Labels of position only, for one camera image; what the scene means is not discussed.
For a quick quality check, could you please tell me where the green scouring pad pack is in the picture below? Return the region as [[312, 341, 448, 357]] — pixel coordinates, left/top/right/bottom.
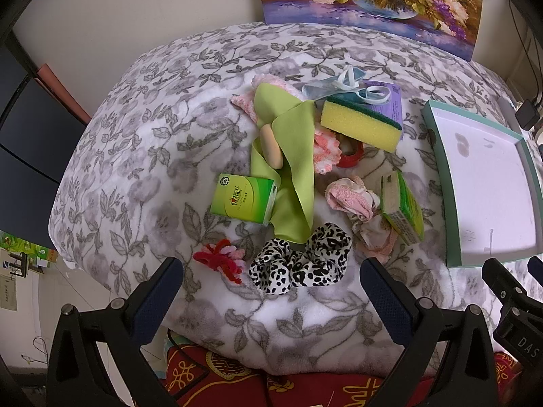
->
[[380, 171, 424, 245]]

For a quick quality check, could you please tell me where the leopard print scrunchie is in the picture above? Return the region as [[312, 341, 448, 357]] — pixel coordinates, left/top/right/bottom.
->
[[248, 222, 352, 295]]

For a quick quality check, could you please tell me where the teal white tray box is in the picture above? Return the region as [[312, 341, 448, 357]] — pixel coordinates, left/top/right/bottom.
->
[[422, 100, 542, 267]]

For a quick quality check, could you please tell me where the red tape roll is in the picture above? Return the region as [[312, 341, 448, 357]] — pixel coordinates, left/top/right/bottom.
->
[[337, 134, 363, 168]]

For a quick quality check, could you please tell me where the dark cabinet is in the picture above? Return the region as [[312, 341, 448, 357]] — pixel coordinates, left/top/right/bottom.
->
[[0, 33, 86, 248]]

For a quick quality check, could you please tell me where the pink floral scrunchie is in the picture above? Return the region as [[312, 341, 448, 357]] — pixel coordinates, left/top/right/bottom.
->
[[325, 175, 398, 264]]

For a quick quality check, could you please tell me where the beige oval sponge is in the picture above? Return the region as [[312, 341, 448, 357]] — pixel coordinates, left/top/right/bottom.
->
[[260, 124, 283, 170]]

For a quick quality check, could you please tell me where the green microfibre cloth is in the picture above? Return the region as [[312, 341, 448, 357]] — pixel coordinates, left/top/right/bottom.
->
[[250, 83, 316, 244]]

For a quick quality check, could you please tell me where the red pink yarn bow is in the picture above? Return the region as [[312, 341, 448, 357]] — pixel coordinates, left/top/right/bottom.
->
[[192, 239, 246, 285]]

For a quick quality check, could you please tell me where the green tissue pack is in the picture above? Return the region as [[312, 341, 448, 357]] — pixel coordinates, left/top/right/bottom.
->
[[210, 174, 277, 226]]

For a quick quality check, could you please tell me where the grey floral blanket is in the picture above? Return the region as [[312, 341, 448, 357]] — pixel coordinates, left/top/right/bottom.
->
[[49, 23, 510, 375]]

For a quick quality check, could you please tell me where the purple card box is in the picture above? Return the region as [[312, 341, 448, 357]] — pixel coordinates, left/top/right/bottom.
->
[[363, 80, 403, 125]]

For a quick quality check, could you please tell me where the pink white fluffy towel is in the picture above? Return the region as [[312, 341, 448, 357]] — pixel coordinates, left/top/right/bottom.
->
[[230, 74, 342, 175]]

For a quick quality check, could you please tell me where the yellow green sponge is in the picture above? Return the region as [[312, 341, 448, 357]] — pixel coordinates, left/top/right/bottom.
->
[[320, 96, 402, 153]]

